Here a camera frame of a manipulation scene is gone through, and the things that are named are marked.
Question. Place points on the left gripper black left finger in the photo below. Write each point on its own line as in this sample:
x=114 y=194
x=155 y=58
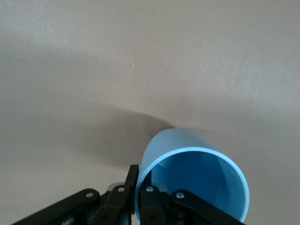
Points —
x=117 y=201

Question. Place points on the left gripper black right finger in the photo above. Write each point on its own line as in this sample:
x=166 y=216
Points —
x=159 y=206

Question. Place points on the blue plastic cup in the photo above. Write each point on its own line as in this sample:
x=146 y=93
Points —
x=199 y=178

